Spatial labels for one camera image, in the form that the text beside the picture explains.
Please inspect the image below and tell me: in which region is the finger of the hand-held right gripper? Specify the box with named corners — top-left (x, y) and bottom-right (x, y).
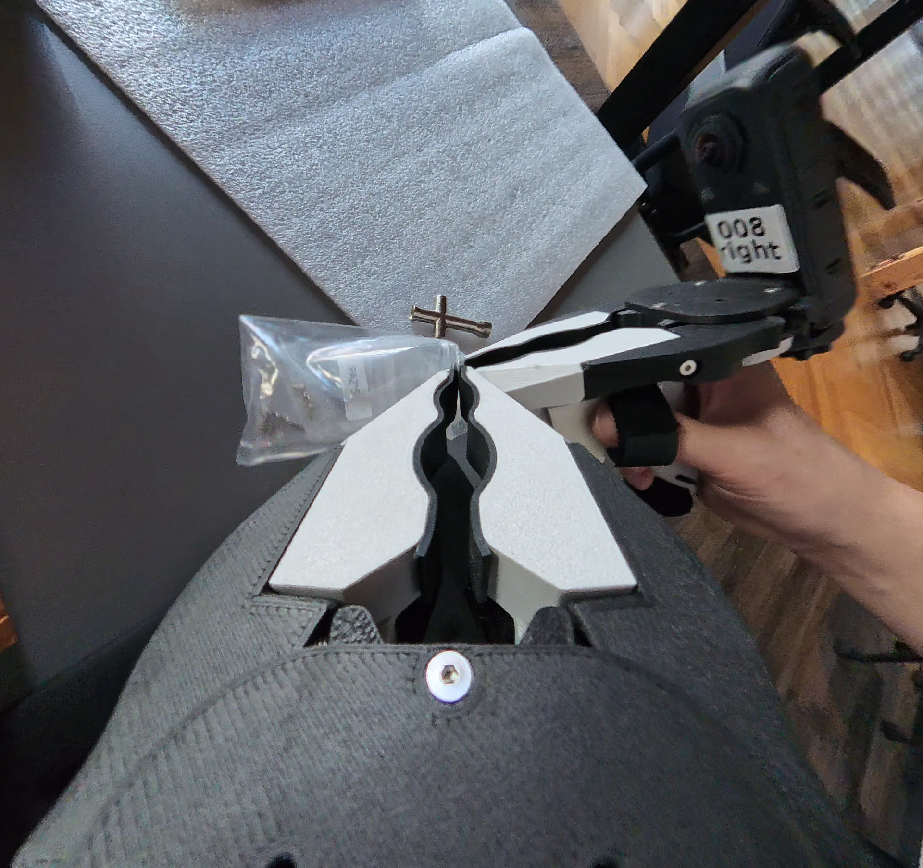
top-left (463, 308), bottom-right (630, 370)
top-left (478, 326), bottom-right (684, 412)

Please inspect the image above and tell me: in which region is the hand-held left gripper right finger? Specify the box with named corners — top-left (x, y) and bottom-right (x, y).
top-left (463, 365), bottom-right (640, 629)

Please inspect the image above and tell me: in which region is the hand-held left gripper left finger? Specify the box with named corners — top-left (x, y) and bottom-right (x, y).
top-left (268, 369), bottom-right (458, 625)

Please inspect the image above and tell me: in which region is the large clear zip bag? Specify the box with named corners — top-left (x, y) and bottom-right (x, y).
top-left (237, 313), bottom-right (463, 467)

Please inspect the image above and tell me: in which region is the grey desk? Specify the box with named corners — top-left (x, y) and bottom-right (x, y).
top-left (0, 0), bottom-right (697, 710)

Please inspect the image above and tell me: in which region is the person's right hand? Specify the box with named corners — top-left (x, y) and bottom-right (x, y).
top-left (593, 371), bottom-right (859, 562)

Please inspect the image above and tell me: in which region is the metal cross wrench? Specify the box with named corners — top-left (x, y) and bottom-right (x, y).
top-left (409, 294), bottom-right (493, 342)

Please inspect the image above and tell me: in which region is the white foam sheet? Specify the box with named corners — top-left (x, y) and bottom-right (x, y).
top-left (3, 0), bottom-right (649, 340)

